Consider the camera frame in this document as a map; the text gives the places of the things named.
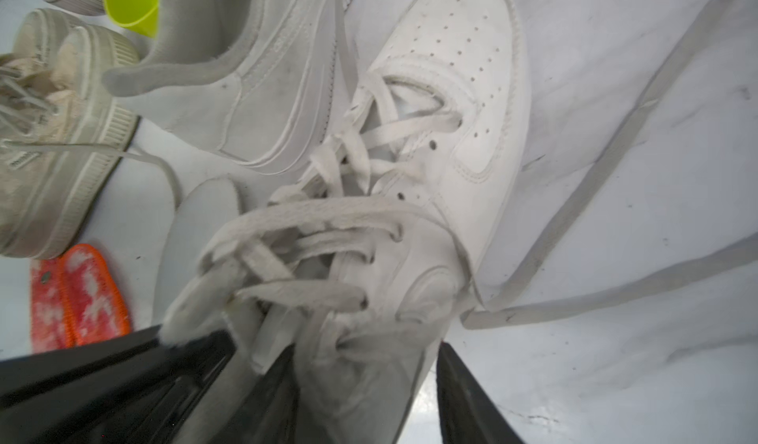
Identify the beige lace sneaker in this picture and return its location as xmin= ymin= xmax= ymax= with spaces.
xmin=1 ymin=25 xmax=182 ymax=260
xmin=11 ymin=9 xmax=84 ymax=67

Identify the red insole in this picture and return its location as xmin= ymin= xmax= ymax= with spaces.
xmin=30 ymin=258 xmax=75 ymax=354
xmin=60 ymin=244 xmax=133 ymax=346

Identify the white sneaker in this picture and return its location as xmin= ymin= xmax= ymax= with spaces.
xmin=158 ymin=0 xmax=758 ymax=444
xmin=103 ymin=0 xmax=357 ymax=175

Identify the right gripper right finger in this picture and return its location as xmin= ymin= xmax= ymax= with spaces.
xmin=436 ymin=342 xmax=524 ymax=444

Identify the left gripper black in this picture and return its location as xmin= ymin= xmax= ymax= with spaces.
xmin=1 ymin=327 xmax=235 ymax=443

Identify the white insole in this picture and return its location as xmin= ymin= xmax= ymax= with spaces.
xmin=152 ymin=177 xmax=243 ymax=325

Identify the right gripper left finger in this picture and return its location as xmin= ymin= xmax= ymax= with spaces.
xmin=210 ymin=345 xmax=299 ymax=444

